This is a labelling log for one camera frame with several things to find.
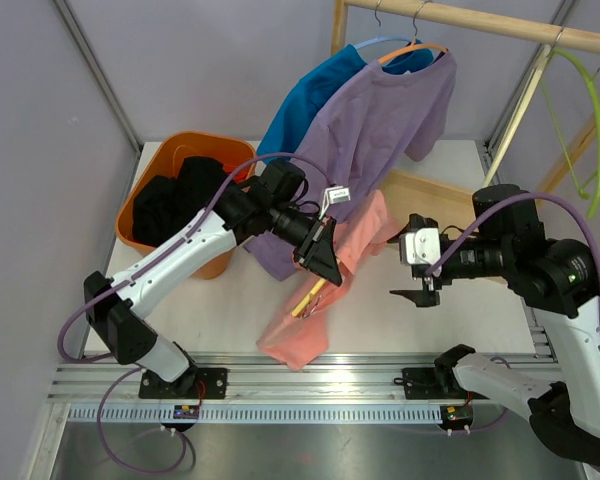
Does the orange plastic basket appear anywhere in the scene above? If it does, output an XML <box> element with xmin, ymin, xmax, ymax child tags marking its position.
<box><xmin>109</xmin><ymin>131</ymin><xmax>255</xmax><ymax>270</ymax></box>

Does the light blue hanger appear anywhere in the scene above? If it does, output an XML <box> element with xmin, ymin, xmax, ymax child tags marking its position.
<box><xmin>354</xmin><ymin>0</ymin><xmax>415</xmax><ymax>50</ymax></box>

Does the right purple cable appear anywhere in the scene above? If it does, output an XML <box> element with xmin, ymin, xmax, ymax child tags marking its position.
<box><xmin>427</xmin><ymin>192</ymin><xmax>600</xmax><ymax>480</ymax></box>

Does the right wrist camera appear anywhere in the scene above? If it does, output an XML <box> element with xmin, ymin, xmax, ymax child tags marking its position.
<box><xmin>398</xmin><ymin>228</ymin><xmax>441</xmax><ymax>266</ymax></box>

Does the blue t shirt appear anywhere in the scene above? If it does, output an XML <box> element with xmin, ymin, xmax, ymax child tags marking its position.
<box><xmin>256</xmin><ymin>43</ymin><xmax>434</xmax><ymax>159</ymax></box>

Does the wooden clothes rack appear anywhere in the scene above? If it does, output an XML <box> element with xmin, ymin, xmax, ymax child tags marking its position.
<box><xmin>329</xmin><ymin>0</ymin><xmax>600</xmax><ymax>236</ymax></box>

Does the aluminium mounting rail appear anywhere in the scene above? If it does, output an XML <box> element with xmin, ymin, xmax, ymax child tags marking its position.
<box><xmin>29</xmin><ymin>352</ymin><xmax>600</xmax><ymax>480</ymax></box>

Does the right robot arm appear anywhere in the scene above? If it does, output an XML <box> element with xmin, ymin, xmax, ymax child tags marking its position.
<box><xmin>392</xmin><ymin>184</ymin><xmax>600</xmax><ymax>469</ymax></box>

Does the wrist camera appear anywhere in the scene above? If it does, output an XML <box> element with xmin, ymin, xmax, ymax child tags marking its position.
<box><xmin>319</xmin><ymin>185</ymin><xmax>351</xmax><ymax>219</ymax></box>
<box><xmin>398</xmin><ymin>228</ymin><xmax>441</xmax><ymax>266</ymax></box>

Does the orange brown hanger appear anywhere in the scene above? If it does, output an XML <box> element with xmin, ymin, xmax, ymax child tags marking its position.
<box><xmin>378</xmin><ymin>0</ymin><xmax>448</xmax><ymax>65</ymax></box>

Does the lime green hanger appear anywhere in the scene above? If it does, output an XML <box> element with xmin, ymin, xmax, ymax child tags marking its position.
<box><xmin>538</xmin><ymin>49</ymin><xmax>600</xmax><ymax>219</ymax></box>

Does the cream yellow hanger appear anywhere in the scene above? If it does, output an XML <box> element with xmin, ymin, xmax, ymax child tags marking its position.
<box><xmin>291</xmin><ymin>278</ymin><xmax>327</xmax><ymax>317</ymax></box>

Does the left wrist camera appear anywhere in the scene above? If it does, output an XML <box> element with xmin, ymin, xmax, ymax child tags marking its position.
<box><xmin>319</xmin><ymin>185</ymin><xmax>351</xmax><ymax>219</ymax></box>

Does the pink t shirt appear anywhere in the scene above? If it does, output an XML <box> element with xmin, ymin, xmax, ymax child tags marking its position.
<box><xmin>256</xmin><ymin>190</ymin><xmax>400</xmax><ymax>371</ymax></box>

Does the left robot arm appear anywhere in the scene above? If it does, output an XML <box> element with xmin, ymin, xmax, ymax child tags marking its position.
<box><xmin>84</xmin><ymin>158</ymin><xmax>351</xmax><ymax>399</ymax></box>

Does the black t shirt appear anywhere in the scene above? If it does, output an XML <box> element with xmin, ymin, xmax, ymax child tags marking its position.
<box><xmin>131</xmin><ymin>156</ymin><xmax>228</xmax><ymax>247</ymax></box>

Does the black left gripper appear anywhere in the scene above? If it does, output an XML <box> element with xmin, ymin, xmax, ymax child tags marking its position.
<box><xmin>267</xmin><ymin>201</ymin><xmax>343</xmax><ymax>286</ymax></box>

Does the orange t shirt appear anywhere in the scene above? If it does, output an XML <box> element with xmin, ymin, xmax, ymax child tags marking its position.
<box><xmin>224</xmin><ymin>166</ymin><xmax>249</xmax><ymax>183</ymax></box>

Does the lilac t shirt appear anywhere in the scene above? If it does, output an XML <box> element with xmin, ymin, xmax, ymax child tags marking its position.
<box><xmin>243</xmin><ymin>48</ymin><xmax>458</xmax><ymax>282</ymax></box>

